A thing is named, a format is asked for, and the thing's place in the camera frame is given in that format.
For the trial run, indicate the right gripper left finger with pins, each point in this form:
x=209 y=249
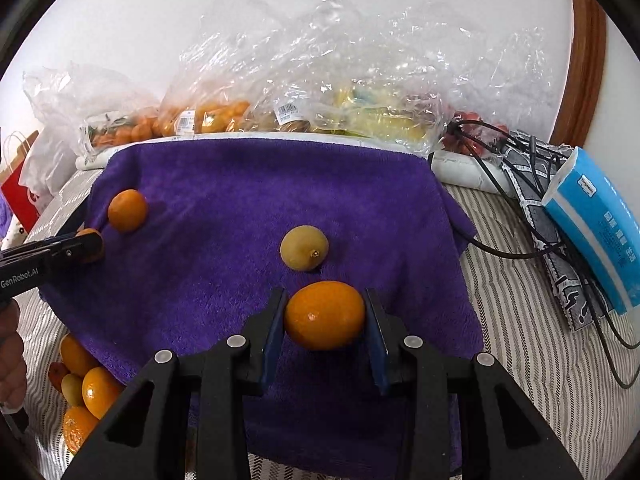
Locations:
x=143 y=435

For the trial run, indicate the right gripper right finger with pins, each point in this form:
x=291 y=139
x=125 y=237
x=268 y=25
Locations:
x=502 y=434

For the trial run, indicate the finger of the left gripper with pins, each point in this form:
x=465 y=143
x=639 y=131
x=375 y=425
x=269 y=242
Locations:
x=56 y=253

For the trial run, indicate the small orange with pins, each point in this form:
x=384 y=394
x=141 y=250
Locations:
x=92 y=246

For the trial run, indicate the large orange front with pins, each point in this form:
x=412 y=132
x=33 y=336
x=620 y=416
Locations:
x=77 y=425

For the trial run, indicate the large orange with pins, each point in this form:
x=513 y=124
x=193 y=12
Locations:
x=77 y=425
x=127 y=211

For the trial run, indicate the oval orange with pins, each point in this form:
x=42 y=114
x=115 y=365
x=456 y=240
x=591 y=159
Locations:
x=325 y=315

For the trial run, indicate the yellow-green round fruit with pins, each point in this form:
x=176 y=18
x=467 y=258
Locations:
x=304 y=248

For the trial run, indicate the left hand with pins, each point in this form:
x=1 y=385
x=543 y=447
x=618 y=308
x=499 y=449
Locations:
x=13 y=366

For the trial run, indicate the red paper shopping bag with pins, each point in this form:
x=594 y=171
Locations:
x=26 y=205

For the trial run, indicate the green-yellow small fruit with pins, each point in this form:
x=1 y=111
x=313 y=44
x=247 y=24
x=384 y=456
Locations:
x=71 y=388

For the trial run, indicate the white plastic bag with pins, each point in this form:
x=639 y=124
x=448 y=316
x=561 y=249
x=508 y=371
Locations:
x=49 y=164

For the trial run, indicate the purple towel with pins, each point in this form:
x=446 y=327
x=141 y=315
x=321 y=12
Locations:
x=208 y=255

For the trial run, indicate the clear bag of tangerines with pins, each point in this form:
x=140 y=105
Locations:
x=77 y=102

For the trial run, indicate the blue tissue box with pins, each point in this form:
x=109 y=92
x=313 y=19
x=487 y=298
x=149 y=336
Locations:
x=588 y=209

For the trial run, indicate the clear bag of oranges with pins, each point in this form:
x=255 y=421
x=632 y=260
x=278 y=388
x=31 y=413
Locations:
x=242 y=71

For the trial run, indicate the red packaged item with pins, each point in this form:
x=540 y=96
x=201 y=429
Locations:
x=485 y=142

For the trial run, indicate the clear bag yellow fruit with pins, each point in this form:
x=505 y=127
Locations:
x=402 y=77

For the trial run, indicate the brown wooden door frame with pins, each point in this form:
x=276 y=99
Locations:
x=584 y=74

